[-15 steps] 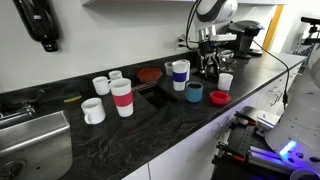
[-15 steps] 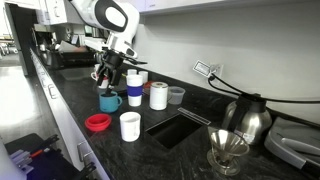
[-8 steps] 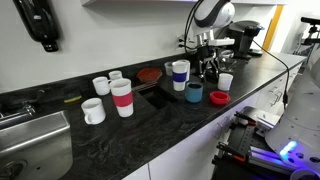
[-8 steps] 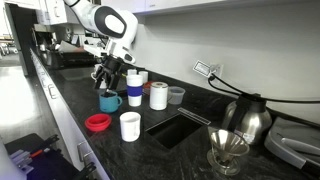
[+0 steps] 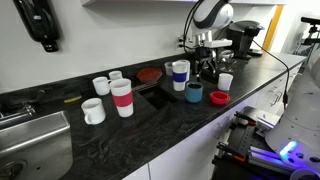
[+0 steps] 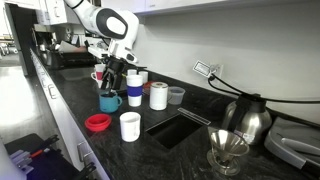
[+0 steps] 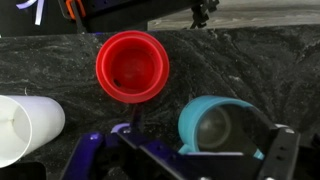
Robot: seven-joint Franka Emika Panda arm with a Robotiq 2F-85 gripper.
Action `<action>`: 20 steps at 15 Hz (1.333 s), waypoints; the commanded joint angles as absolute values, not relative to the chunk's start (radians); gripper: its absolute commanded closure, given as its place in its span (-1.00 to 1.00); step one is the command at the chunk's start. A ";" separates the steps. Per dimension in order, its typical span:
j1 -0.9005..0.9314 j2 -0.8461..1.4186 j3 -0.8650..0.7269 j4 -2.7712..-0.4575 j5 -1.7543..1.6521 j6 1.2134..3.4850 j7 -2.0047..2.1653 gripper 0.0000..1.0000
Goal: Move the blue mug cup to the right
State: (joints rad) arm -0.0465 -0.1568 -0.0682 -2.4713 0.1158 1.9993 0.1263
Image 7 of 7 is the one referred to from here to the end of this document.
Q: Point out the red plastic cup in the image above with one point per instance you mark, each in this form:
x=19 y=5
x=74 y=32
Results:
x=132 y=66

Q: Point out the white plastic cup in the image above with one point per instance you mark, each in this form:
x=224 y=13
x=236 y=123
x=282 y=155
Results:
x=27 y=123

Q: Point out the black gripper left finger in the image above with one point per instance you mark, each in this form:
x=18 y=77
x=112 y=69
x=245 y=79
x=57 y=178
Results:
x=81 y=164

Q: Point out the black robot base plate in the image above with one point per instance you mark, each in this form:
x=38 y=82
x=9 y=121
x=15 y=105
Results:
x=15 y=22

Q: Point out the blue mug cup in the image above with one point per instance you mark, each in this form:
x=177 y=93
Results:
x=212 y=124

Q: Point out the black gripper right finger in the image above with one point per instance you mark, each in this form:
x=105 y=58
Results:
x=280 y=161

